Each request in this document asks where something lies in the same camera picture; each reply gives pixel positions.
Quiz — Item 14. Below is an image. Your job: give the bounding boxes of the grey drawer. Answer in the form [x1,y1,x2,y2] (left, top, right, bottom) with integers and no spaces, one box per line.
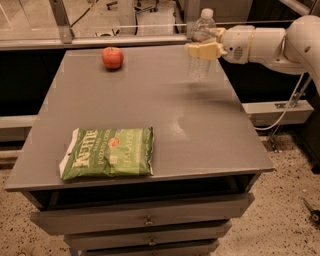
[64,220,231,250]
[81,240,219,256]
[31,193,254,235]

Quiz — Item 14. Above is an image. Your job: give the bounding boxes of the green jalapeno chip bag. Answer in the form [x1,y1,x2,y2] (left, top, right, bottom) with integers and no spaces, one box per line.
[59,127,154,180]

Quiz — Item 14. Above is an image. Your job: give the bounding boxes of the bottom grey drawer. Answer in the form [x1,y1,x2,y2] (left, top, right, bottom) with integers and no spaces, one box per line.
[81,240,219,256]

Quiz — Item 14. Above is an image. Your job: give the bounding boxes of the clear plastic water bottle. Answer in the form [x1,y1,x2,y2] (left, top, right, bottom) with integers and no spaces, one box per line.
[189,8,217,81]

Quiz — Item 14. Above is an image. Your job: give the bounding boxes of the white cable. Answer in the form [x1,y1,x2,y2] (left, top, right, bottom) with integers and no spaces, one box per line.
[253,72,306,132]

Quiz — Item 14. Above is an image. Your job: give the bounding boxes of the top grey drawer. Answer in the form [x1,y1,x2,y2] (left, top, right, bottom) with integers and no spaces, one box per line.
[31,193,254,235]

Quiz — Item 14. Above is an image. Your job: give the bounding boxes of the metal railing frame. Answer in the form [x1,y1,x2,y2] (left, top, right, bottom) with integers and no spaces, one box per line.
[0,0,301,52]

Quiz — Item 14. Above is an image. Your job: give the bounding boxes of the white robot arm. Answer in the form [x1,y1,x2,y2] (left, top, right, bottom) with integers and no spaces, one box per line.
[185,15,320,93]

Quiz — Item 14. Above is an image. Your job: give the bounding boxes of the grey drawer cabinet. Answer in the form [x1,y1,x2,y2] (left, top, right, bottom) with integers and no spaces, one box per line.
[4,44,276,256]

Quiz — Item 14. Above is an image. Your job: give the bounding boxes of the red apple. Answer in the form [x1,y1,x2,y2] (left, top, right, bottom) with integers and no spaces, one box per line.
[102,47,124,69]

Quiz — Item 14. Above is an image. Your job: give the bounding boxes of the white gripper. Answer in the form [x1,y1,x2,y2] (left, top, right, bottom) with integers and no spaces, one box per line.
[185,25,255,64]

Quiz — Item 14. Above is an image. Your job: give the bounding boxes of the middle grey drawer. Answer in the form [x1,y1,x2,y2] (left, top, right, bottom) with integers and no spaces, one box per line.
[64,220,231,250]

